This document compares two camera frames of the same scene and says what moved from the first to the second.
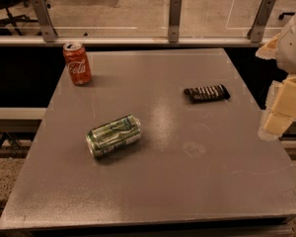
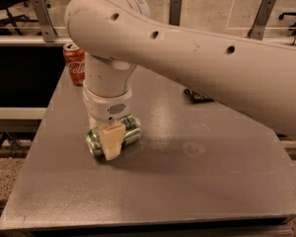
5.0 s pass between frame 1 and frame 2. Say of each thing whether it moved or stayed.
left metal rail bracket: stayed
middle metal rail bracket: stayed
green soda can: stayed
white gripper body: moved
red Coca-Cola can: stayed
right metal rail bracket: stayed
